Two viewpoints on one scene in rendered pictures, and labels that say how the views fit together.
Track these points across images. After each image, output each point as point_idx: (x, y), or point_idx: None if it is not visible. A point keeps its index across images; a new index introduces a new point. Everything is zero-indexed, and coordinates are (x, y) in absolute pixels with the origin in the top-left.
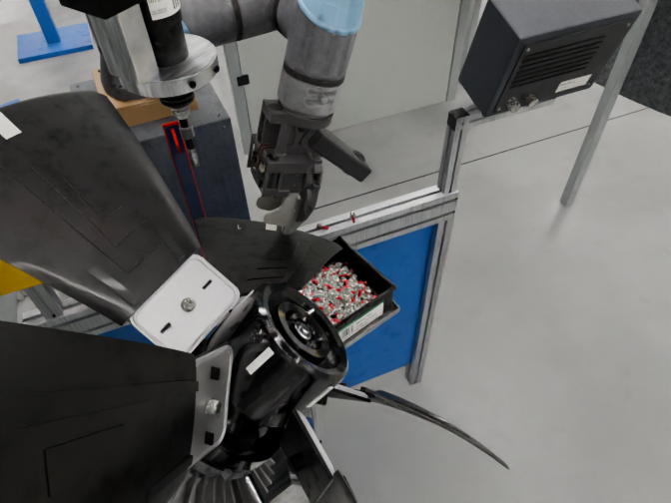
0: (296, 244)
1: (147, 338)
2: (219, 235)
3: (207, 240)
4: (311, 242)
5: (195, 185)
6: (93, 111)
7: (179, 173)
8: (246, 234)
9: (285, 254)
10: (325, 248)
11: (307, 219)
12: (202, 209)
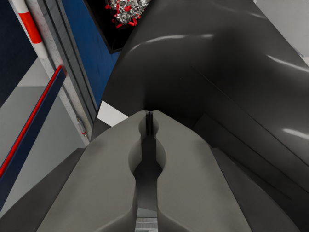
0: (219, 129)
1: (96, 85)
2: (142, 195)
3: (151, 206)
4: (204, 78)
5: (4, 175)
6: None
7: (0, 211)
8: (146, 171)
9: (270, 182)
10: (244, 54)
11: (224, 154)
12: (26, 134)
